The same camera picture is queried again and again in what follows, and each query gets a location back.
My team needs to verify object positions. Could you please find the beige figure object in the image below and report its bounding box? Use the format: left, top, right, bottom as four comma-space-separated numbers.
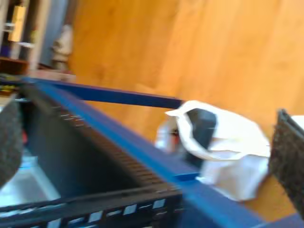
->
50, 23, 74, 71

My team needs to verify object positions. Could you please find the blue network switch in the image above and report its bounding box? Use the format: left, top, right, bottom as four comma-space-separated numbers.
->
21, 78, 304, 228

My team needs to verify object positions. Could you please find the yellow box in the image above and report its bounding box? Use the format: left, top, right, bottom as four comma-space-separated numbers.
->
8, 5, 27, 42

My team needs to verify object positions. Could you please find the black rack frame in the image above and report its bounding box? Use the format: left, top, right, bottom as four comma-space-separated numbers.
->
0, 184, 185, 228

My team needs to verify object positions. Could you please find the black rack server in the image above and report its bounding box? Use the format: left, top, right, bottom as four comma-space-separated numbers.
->
20, 86, 182, 199

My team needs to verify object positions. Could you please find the wooden shelf unit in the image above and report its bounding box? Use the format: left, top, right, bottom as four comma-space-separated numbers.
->
0, 0, 48, 72

